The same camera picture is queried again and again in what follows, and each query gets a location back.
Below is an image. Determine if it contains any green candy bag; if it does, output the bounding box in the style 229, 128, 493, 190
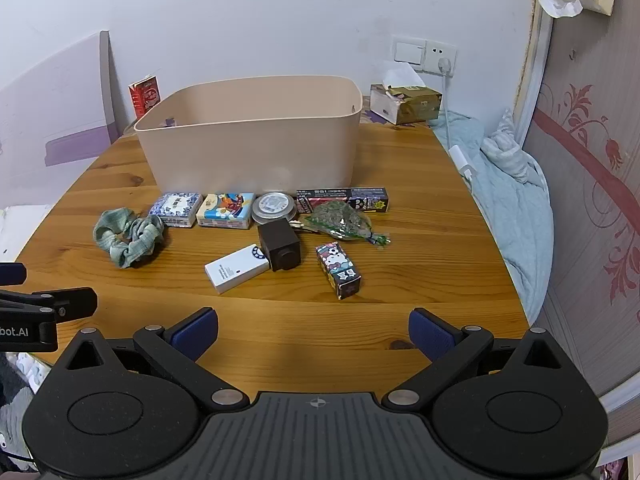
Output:
302, 201, 392, 248

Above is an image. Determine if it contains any long black cartoon box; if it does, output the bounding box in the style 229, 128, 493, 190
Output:
296, 187, 390, 216

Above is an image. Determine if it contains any green hair scrunchie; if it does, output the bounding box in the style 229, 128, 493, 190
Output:
93, 209, 165, 269

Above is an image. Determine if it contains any grey striped cloth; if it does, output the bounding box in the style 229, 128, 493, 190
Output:
480, 110, 546, 186

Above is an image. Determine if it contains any gold tissue box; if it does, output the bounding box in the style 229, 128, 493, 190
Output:
370, 67, 444, 126

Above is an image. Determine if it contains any red milk carton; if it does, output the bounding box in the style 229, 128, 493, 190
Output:
128, 75, 162, 120

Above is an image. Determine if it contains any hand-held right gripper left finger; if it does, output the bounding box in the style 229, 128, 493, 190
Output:
59, 307, 251, 412

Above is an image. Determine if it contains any white charger adapter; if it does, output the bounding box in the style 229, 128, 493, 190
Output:
448, 145, 476, 181

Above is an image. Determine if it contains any beige plastic storage bin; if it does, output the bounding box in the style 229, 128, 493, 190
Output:
133, 76, 364, 195

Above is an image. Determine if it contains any small black cube box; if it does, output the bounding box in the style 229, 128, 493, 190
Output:
257, 219, 302, 273

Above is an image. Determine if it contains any white rectangular box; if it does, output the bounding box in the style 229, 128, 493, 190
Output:
204, 243, 271, 295

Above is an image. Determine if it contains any blue white patterned tissue pack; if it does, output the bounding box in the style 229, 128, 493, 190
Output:
149, 192, 204, 228

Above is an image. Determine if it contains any round metal tin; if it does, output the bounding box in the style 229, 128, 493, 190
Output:
251, 192, 300, 226

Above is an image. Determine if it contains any light blue blanket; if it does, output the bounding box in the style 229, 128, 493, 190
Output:
431, 109, 555, 328

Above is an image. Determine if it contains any small black cartoon box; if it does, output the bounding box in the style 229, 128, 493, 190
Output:
315, 241, 362, 301

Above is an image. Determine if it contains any white wall socket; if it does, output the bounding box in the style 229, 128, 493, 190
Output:
424, 40, 458, 78

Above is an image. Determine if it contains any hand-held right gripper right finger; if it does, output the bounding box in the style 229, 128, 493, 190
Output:
382, 308, 580, 411

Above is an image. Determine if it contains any white plug with cable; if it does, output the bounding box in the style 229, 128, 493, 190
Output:
436, 57, 457, 150

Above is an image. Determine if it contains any floral bed headboard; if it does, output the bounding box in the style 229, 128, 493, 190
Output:
515, 0, 640, 461

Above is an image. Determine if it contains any white wall switch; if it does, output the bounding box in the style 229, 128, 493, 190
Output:
391, 35, 426, 68

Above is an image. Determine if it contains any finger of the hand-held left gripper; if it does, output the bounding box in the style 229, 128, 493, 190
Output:
0, 287, 98, 321
0, 262, 27, 286

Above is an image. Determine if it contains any white bedsheet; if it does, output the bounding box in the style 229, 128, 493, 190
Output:
0, 204, 56, 266

